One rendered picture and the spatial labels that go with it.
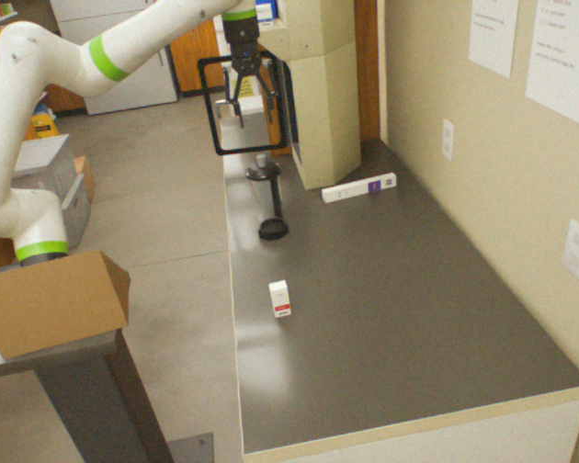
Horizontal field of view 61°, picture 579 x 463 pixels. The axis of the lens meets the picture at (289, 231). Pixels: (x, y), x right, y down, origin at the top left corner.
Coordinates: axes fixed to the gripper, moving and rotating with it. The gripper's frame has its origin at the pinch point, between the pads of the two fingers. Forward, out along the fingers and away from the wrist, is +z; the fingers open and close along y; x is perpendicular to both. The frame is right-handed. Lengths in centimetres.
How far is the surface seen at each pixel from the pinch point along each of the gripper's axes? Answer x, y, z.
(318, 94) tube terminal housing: -25.7, -22.8, 4.8
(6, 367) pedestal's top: 40, 73, 41
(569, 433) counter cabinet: 78, -53, 53
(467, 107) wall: 10, -58, 4
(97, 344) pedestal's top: 39, 50, 39
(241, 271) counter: 18.6, 11.8, 39.4
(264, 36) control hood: -25.8, -7.4, -16.0
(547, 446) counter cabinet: 78, -48, 56
